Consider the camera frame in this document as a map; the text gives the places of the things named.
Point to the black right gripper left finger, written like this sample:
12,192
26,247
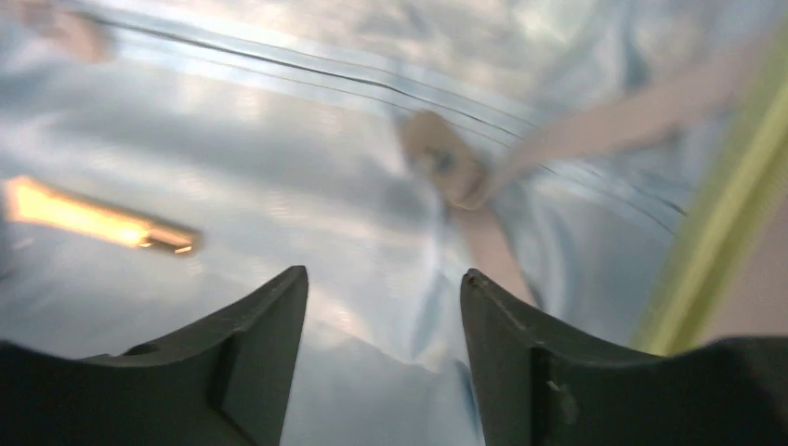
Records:
222,380

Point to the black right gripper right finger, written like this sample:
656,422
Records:
540,381

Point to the green hard-shell suitcase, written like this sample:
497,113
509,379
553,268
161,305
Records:
607,162

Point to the beige cosmetic tube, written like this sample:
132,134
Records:
30,201

